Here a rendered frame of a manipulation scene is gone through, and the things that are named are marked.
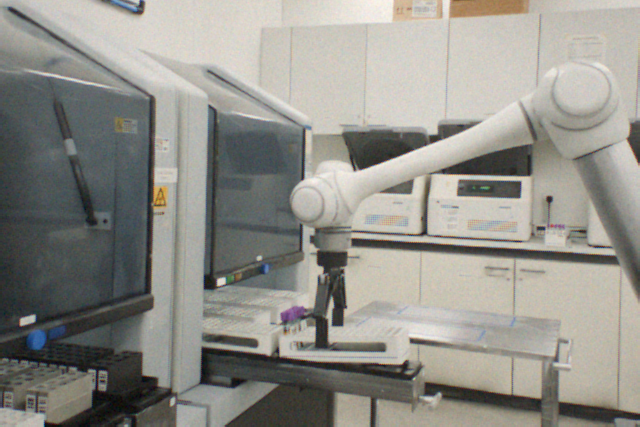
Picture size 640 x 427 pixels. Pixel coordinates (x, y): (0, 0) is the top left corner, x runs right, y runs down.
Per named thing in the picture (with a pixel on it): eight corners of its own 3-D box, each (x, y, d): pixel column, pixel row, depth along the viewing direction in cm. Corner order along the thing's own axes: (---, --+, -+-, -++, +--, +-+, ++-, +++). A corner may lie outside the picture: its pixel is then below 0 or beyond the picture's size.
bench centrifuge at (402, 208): (327, 231, 405) (330, 124, 404) (359, 224, 463) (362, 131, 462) (418, 237, 385) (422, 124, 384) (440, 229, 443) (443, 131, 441)
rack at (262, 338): (161, 347, 171) (162, 322, 171) (182, 338, 181) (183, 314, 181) (269, 360, 162) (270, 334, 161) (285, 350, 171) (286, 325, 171)
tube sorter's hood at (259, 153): (39, 275, 181) (44, 33, 179) (168, 251, 238) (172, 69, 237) (215, 290, 164) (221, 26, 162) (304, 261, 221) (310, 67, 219)
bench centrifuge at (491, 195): (425, 237, 384) (429, 116, 383) (442, 229, 443) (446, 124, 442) (529, 243, 366) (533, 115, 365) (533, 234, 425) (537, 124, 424)
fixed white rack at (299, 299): (212, 309, 218) (212, 290, 218) (226, 303, 228) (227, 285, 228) (297, 318, 208) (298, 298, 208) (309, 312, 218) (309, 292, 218)
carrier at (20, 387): (52, 400, 127) (53, 367, 127) (61, 401, 127) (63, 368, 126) (1, 422, 116) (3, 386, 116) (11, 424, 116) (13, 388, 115)
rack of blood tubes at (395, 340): (278, 362, 161) (277, 335, 161) (294, 351, 170) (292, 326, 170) (401, 364, 151) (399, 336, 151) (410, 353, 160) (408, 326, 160)
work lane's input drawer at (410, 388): (143, 375, 171) (144, 338, 171) (173, 360, 184) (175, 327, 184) (432, 417, 147) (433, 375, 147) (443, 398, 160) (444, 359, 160)
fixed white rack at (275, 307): (187, 318, 204) (187, 298, 204) (203, 312, 213) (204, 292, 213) (278, 328, 194) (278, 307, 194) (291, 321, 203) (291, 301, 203)
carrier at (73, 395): (83, 405, 125) (84, 371, 125) (92, 406, 124) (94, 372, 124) (35, 428, 114) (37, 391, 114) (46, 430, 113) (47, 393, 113)
